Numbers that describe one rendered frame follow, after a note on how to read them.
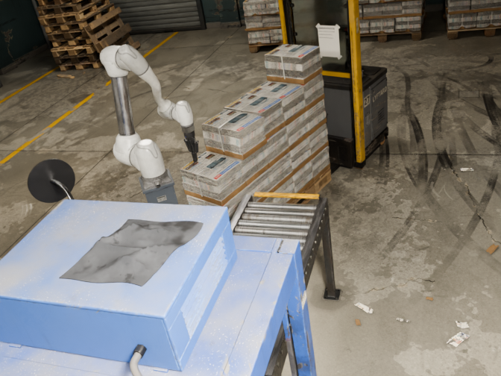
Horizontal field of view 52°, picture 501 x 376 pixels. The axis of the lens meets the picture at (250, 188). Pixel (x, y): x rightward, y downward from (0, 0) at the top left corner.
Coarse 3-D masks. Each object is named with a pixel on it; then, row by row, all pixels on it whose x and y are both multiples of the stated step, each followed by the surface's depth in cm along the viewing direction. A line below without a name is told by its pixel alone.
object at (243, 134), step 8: (240, 120) 376; (248, 120) 373; (256, 120) 372; (224, 128) 368; (232, 128) 365; (240, 128) 363; (248, 128) 367; (256, 128) 375; (224, 136) 371; (232, 136) 366; (240, 136) 361; (248, 136) 370; (256, 136) 377; (264, 136) 384; (232, 144) 370; (240, 144) 364; (248, 144) 372; (256, 144) 379; (232, 152) 375; (240, 152) 368
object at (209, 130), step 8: (224, 112) 393; (232, 112) 391; (208, 120) 384; (216, 120) 382; (224, 120) 380; (208, 128) 379; (216, 128) 373; (208, 136) 383; (216, 136) 377; (208, 144) 388; (216, 144) 381
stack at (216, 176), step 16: (288, 128) 411; (304, 128) 430; (272, 144) 399; (288, 144) 416; (304, 144) 435; (192, 160) 384; (208, 160) 380; (224, 160) 376; (240, 160) 375; (256, 160) 388; (288, 160) 420; (304, 160) 441; (192, 176) 370; (208, 176) 360; (224, 176) 361; (240, 176) 375; (272, 176) 407; (304, 176) 446; (208, 192) 368; (224, 192) 365; (240, 192) 379; (288, 192) 431; (304, 192) 453
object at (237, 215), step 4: (244, 196) 336; (248, 196) 335; (244, 200) 332; (248, 200) 331; (252, 200) 338; (240, 204) 328; (244, 204) 328; (240, 208) 325; (244, 208) 324; (236, 212) 322; (240, 212) 321; (244, 212) 323; (236, 216) 318; (240, 216) 317; (232, 220) 315; (236, 220) 314; (232, 224) 312; (236, 224) 311; (232, 228) 308; (232, 232) 305
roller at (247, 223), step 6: (240, 222) 313; (246, 222) 311; (252, 222) 310; (258, 222) 309; (264, 222) 308; (270, 222) 307; (276, 222) 306; (282, 222) 305; (288, 222) 304; (294, 222) 303; (288, 228) 303; (294, 228) 301; (300, 228) 300; (306, 228) 299
